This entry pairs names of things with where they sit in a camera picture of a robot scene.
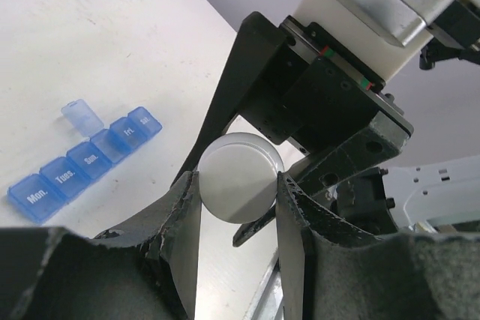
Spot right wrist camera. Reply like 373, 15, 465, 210
293, 0, 454, 81

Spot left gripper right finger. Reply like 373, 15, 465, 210
276, 174, 479, 319

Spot white bottle cap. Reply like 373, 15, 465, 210
197, 133, 284, 224

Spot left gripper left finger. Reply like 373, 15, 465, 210
1, 172, 201, 319

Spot blue weekly pill organizer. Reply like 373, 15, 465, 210
6, 99, 163, 225

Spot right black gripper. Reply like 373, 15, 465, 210
175, 11, 413, 247

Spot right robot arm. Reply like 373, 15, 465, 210
181, 0, 479, 248

